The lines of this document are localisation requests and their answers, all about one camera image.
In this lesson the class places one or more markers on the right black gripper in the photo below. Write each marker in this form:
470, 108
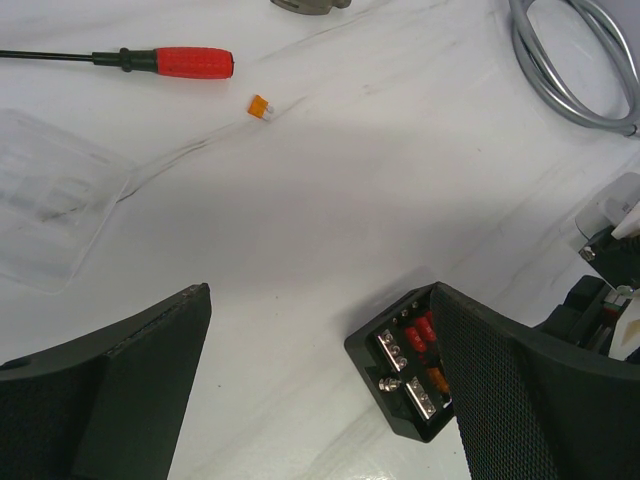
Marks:
591, 310

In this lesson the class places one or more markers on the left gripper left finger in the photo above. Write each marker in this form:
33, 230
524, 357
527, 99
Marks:
109, 404

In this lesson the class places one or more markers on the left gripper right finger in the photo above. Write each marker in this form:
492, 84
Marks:
530, 406

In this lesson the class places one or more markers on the red fuse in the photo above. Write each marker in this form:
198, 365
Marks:
425, 328
415, 340

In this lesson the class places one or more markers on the black fuse box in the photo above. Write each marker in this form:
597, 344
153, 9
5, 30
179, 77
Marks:
395, 374

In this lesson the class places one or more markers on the clear plastic fuse box lid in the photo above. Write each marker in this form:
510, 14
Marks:
57, 191

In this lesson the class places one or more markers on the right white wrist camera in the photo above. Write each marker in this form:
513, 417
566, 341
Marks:
609, 206

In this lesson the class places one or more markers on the red handled screwdriver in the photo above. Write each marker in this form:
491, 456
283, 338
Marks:
202, 63

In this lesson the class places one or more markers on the claw hammer black handle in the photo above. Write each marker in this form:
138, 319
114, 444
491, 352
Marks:
311, 7

